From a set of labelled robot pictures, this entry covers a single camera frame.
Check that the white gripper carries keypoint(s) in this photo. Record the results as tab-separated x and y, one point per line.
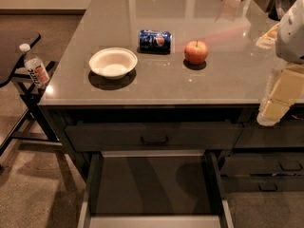
292	37

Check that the open middle drawer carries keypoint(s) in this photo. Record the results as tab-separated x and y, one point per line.
155	190

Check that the right top drawer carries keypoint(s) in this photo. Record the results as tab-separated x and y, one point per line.
282	135

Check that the right middle drawer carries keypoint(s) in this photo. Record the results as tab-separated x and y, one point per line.
264	164

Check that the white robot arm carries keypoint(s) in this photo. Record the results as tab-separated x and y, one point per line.
289	44

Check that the glass jar with snacks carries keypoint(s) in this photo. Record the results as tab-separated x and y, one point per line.
268	39

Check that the clear water bottle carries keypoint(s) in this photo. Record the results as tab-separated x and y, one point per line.
34	66

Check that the right bottom drawer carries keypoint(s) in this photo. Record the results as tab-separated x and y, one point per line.
263	184

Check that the blue Pepsi can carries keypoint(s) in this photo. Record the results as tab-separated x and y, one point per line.
155	41

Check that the red apple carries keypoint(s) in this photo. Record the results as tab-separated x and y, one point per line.
196	52

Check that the closed top drawer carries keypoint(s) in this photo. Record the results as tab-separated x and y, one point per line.
152	136

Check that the dark chair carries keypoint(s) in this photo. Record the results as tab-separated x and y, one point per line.
32	126

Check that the white paper bowl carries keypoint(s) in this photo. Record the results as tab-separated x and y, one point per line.
113	63

